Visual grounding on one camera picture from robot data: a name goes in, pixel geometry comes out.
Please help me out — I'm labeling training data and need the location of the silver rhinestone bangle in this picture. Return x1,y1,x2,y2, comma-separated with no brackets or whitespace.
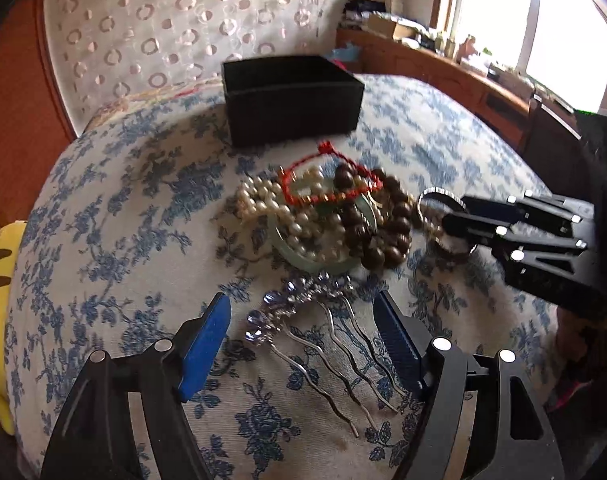
416,186,478,262

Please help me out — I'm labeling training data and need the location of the dark wooden bead bracelet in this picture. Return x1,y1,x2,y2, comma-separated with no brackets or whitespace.
333,160,415,271

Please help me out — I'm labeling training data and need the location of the red string bracelet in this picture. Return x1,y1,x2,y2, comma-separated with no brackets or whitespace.
279,140,385,207

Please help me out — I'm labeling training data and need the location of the green jade bangle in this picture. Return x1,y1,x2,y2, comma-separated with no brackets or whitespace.
268,216,361,274

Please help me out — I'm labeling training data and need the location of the purple flower hair comb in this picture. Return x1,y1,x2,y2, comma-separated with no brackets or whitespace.
245,272,407,437

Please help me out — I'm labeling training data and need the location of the white pearl necklace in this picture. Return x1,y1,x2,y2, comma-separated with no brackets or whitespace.
234,167,353,264

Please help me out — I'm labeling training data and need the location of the black jewelry box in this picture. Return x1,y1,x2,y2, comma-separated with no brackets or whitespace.
222,55,364,148

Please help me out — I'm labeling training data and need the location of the wooden side cabinet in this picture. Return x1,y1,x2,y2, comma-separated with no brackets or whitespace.
335,27,582,156

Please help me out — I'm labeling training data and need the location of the pink figurine on cabinet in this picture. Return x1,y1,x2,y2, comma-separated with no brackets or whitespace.
456,35,479,63

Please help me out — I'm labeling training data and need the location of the cardboard box on cabinet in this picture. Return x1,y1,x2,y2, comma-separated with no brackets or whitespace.
365,13,425,40

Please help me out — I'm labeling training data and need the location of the pink floral quilt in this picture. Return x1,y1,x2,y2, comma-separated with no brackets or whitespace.
83,76,223,133

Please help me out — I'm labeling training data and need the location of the circle patterned lace headboard cover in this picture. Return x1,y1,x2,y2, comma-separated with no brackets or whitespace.
43,0,400,137

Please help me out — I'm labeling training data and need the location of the window with white frame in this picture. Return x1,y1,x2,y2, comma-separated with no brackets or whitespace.
435,0,607,113

